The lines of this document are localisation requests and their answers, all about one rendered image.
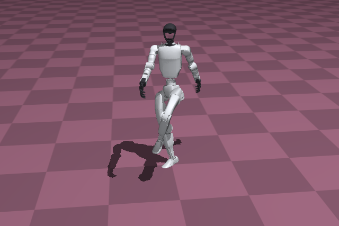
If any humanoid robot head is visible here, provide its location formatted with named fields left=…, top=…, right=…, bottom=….
left=163, top=23, right=176, bottom=46

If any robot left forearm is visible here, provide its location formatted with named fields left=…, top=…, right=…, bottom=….
left=191, top=63, right=200, bottom=82

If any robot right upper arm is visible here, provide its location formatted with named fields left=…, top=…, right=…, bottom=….
left=146, top=45, right=159, bottom=70

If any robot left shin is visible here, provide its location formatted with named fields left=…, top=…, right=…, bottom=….
left=157, top=115, right=172, bottom=143

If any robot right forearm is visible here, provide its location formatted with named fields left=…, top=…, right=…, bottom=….
left=140, top=65, right=151, bottom=84

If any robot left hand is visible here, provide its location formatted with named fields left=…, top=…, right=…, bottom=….
left=195, top=79, right=201, bottom=93

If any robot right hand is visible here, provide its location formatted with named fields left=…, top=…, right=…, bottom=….
left=139, top=78, right=146, bottom=98

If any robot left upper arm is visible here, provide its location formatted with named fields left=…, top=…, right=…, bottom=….
left=181, top=46, right=197, bottom=71

